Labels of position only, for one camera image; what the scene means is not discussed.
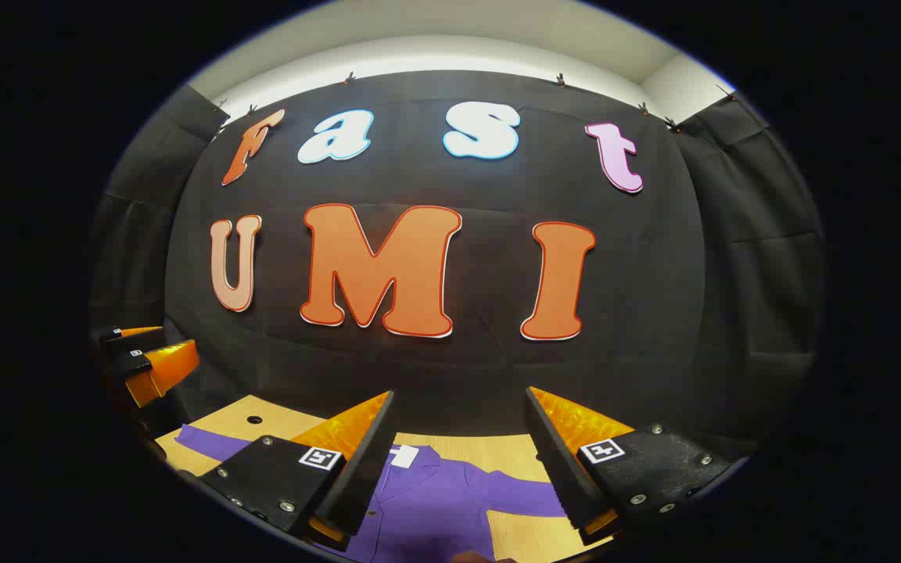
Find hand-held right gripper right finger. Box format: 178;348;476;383
525;385;750;547

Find purple shirt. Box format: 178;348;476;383
175;425;576;563

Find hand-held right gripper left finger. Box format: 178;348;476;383
199;389;397;550

